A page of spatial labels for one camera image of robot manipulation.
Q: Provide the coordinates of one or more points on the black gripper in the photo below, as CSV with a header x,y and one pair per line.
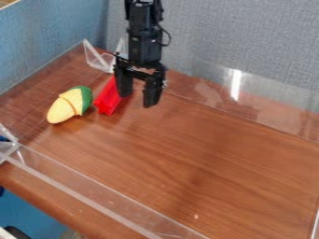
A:
x,y
151,74

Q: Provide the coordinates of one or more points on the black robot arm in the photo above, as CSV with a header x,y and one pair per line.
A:
x,y
142,64

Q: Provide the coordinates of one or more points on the red plastic block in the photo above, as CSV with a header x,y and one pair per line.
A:
x,y
109,99

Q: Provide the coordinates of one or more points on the yellow green toy corn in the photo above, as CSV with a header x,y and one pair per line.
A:
x,y
72,103

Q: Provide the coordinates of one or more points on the clear acrylic corner bracket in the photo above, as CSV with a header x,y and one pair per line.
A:
x,y
106,60

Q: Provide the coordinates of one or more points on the clear acrylic back wall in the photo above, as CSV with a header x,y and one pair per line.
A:
x,y
273,103

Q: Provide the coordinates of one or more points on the clear acrylic wall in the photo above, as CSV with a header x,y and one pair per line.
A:
x,y
273,103
130,213

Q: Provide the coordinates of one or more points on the clear acrylic front bracket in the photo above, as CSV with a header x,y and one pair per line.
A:
x,y
11,149

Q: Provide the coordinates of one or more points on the clear acrylic front wall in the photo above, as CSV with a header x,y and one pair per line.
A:
x,y
130,213

